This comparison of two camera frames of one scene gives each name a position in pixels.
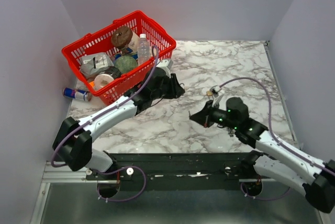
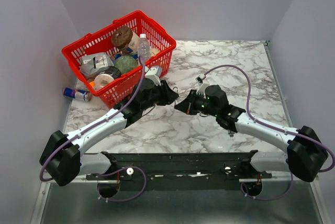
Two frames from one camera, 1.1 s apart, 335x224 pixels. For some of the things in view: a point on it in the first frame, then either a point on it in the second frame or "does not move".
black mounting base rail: (179, 171) does not move
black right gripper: (200, 116) -> (191, 98)
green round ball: (125, 63) does not move
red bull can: (78, 94) does not move
